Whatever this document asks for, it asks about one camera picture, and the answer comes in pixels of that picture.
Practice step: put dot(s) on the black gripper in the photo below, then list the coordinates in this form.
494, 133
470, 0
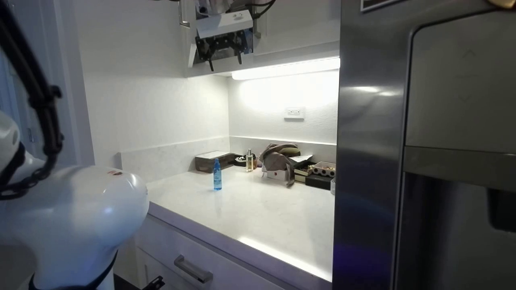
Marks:
223, 29

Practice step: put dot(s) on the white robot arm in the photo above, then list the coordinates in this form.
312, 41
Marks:
73, 220

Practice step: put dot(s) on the brown box white lid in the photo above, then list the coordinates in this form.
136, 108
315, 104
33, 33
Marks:
206, 162

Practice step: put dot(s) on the blue plastic bottle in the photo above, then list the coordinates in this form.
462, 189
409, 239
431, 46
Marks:
217, 176

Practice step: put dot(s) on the crumpled brown paper bag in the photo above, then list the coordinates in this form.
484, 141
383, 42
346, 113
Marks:
278, 157

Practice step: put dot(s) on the dark egg carton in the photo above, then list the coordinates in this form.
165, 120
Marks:
320, 176

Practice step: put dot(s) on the stainless steel refrigerator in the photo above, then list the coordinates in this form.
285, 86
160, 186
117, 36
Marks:
426, 145

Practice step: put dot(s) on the white wall outlet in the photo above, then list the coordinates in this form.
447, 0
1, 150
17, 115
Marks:
296, 113

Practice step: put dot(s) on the white drawer with handle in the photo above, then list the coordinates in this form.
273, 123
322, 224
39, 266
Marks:
188, 265

